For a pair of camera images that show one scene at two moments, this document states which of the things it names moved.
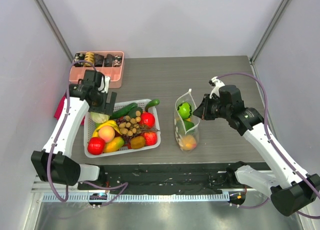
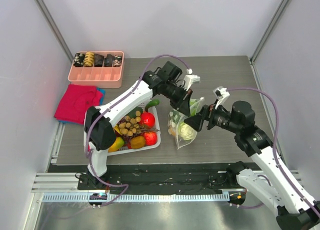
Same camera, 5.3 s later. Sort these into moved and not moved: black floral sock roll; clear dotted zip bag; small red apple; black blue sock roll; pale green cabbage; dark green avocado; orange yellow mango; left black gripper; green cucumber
Moved: clear dotted zip bag; left black gripper; pale green cabbage
Not moved: black blue sock roll; orange yellow mango; black floral sock roll; dark green avocado; small red apple; green cucumber
